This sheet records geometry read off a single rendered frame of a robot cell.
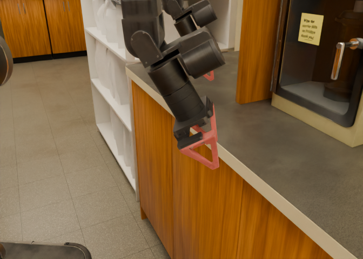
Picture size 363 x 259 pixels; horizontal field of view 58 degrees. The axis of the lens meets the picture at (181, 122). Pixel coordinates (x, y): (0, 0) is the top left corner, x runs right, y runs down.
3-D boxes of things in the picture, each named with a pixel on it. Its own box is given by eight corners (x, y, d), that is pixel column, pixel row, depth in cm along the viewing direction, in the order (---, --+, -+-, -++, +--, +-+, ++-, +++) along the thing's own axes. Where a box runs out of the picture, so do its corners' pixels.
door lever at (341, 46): (351, 78, 81) (342, 75, 83) (360, 39, 77) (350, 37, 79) (335, 81, 79) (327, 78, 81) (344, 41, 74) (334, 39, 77)
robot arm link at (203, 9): (167, 0, 104) (163, 2, 96) (199, -20, 101) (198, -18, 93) (185, 34, 108) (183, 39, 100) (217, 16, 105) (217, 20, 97)
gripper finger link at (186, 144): (231, 146, 63) (208, 106, 60) (234, 167, 56) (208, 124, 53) (199, 160, 65) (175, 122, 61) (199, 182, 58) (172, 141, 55)
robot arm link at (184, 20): (172, 19, 104) (170, 22, 99) (192, 8, 103) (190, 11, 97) (183, 39, 107) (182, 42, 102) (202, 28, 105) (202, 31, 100)
